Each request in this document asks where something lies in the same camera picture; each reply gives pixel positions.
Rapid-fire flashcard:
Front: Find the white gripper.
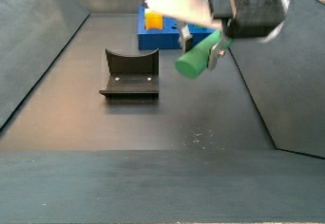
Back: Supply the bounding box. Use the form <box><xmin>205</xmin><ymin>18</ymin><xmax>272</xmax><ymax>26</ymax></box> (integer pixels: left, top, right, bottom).
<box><xmin>146</xmin><ymin>0</ymin><xmax>290</xmax><ymax>71</ymax></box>

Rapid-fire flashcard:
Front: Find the long green cylinder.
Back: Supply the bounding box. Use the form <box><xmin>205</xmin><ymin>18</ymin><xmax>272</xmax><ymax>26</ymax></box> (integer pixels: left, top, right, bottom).
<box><xmin>175</xmin><ymin>30</ymin><xmax>228</xmax><ymax>79</ymax></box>

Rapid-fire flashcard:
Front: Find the blue peg board block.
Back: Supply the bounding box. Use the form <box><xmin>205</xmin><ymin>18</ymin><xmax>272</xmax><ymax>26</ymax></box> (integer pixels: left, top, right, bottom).
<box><xmin>138</xmin><ymin>7</ymin><xmax>214</xmax><ymax>50</ymax></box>

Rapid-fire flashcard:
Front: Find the black curved cradle fixture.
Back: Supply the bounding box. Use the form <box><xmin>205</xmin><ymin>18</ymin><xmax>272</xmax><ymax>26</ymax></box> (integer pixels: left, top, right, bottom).
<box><xmin>99</xmin><ymin>49</ymin><xmax>159</xmax><ymax>98</ymax></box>

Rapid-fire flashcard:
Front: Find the yellow notched block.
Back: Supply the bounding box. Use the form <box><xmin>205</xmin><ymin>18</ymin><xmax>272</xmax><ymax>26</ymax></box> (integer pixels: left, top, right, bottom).
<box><xmin>145</xmin><ymin>9</ymin><xmax>163</xmax><ymax>30</ymax></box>

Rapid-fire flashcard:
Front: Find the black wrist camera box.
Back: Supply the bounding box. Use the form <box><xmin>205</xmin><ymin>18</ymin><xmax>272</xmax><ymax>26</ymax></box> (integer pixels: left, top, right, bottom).
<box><xmin>209</xmin><ymin>0</ymin><xmax>286</xmax><ymax>39</ymax></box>

